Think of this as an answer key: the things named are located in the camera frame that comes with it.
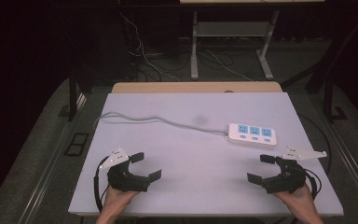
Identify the white table mat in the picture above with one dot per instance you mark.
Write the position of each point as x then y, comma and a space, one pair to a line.
199, 161

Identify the black metal stand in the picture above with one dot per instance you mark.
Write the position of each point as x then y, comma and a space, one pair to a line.
331, 99
72, 99

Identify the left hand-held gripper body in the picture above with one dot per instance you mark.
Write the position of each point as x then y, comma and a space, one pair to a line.
127, 180

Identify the person's right hand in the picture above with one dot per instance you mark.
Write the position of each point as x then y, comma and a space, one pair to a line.
298, 199

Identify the white power strip blue sockets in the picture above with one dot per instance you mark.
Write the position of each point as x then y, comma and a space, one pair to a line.
252, 136

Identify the aluminium floor rail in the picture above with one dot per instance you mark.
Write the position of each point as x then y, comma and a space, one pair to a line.
48, 174
351, 158

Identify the wooden table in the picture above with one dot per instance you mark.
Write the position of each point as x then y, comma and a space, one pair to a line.
195, 87

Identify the person's left hand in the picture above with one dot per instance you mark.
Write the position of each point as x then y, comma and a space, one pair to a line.
116, 200

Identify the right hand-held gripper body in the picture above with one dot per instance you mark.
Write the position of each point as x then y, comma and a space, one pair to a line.
289, 177

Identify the white metal desk frame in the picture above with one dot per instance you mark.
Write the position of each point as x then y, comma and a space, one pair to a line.
230, 29

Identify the black rectangular floor frame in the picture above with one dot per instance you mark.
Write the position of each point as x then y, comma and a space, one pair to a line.
76, 144

